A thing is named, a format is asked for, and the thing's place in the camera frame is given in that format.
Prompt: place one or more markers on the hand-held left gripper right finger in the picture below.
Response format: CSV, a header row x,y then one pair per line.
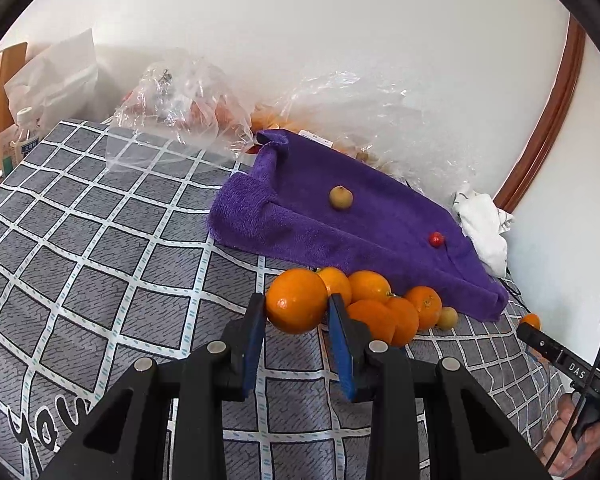
x,y
341,350

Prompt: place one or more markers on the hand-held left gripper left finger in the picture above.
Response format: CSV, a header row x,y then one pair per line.
x,y
252,345

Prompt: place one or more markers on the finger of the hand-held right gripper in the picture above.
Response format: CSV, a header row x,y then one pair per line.
x,y
532,336

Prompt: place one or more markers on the large orange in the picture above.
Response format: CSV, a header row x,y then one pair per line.
x,y
296,301

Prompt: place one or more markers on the brown longan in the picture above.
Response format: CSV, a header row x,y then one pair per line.
x,y
448,318
340,198

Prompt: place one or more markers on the purple towel tray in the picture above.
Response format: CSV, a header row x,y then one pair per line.
x,y
380,230

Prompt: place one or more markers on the person's right hand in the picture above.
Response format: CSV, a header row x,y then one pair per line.
x,y
562,440

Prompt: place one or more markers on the white crumpled cloth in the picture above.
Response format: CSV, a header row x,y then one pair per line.
x,y
485,230

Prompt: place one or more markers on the red cherry tomato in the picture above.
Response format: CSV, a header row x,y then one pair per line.
x,y
436,239

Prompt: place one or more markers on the grey checked cloth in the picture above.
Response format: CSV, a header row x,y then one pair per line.
x,y
105,260

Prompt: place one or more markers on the bagged orange pile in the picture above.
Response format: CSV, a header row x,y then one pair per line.
x,y
272,119

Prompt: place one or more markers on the large clear plastic bag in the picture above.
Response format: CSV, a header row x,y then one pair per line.
x,y
380,115

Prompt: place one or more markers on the clear plastic bottle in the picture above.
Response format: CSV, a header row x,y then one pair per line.
x,y
26,135

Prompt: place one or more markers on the white plastic bag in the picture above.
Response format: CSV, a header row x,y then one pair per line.
x,y
55,80

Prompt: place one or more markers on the wooden chair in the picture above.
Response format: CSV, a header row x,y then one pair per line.
x,y
11,65

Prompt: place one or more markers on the brown wooden door frame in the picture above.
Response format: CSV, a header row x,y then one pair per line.
x,y
550,115

